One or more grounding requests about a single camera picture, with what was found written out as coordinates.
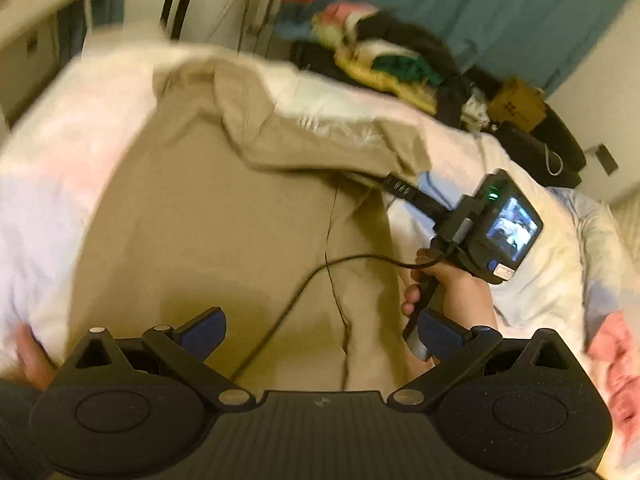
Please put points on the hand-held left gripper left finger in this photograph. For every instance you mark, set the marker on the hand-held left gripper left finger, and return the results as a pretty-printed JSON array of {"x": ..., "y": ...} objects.
[{"x": 204, "y": 332}]

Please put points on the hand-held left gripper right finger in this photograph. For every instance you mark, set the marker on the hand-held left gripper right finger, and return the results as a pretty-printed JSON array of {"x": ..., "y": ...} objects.
[{"x": 440, "y": 332}]

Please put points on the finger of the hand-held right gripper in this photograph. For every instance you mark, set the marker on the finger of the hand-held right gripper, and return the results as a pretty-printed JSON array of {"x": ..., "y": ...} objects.
[{"x": 415, "y": 192}]

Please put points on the beige garment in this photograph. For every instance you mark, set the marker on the beige garment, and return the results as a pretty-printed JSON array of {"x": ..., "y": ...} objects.
[{"x": 225, "y": 220}]

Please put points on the pile of clothes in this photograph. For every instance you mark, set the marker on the pile of clothes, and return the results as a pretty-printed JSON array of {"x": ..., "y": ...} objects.
[{"x": 395, "y": 50}]

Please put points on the person's right hand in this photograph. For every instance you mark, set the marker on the person's right hand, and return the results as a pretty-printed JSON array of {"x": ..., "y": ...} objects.
[{"x": 457, "y": 285}]

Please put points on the black bag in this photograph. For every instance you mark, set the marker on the black bag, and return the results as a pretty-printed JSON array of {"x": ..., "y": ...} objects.
[{"x": 560, "y": 135}]

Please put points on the brown paper bag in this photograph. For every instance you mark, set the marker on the brown paper bag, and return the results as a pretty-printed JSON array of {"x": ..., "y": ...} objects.
[{"x": 517, "y": 102}]

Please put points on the white fluffy pillow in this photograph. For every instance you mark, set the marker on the white fluffy pillow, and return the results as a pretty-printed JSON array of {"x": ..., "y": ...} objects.
[{"x": 627, "y": 230}]

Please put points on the teal curtain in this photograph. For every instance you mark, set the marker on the teal curtain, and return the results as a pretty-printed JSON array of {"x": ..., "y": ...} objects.
[
  {"x": 475, "y": 5},
  {"x": 107, "y": 0}
]

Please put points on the pastel cloud print duvet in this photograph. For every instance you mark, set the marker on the pastel cloud print duvet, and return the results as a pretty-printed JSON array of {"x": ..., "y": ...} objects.
[{"x": 60, "y": 160}]

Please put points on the metal garment steamer poles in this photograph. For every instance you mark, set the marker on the metal garment steamer poles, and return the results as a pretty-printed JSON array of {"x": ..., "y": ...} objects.
[{"x": 265, "y": 5}]

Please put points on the white shelf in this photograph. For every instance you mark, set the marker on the white shelf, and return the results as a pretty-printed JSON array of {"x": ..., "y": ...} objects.
[{"x": 30, "y": 25}]

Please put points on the wall socket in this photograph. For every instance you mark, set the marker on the wall socket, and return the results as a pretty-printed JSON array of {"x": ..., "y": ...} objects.
[{"x": 605, "y": 159}]

